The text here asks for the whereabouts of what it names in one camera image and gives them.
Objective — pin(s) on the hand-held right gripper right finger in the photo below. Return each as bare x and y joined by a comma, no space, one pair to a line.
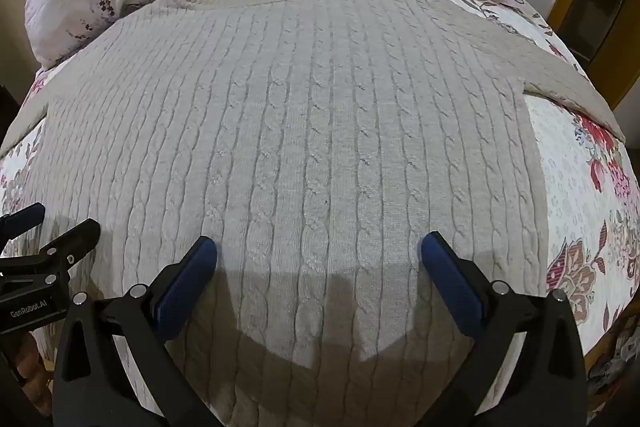
452,283

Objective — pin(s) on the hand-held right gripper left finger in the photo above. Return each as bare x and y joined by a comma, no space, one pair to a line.
186,288

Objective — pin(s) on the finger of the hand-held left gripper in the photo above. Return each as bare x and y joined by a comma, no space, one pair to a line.
75,246
22,216

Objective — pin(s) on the floral bed sheet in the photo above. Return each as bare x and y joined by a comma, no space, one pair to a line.
580,187

